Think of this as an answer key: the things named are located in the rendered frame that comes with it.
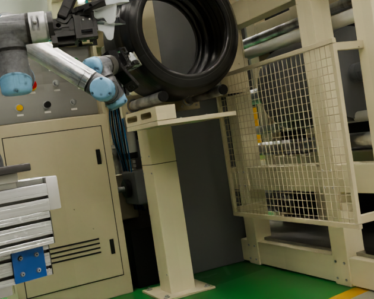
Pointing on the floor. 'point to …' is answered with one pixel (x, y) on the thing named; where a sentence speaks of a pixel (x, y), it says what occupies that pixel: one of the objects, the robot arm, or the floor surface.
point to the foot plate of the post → (178, 292)
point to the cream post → (164, 190)
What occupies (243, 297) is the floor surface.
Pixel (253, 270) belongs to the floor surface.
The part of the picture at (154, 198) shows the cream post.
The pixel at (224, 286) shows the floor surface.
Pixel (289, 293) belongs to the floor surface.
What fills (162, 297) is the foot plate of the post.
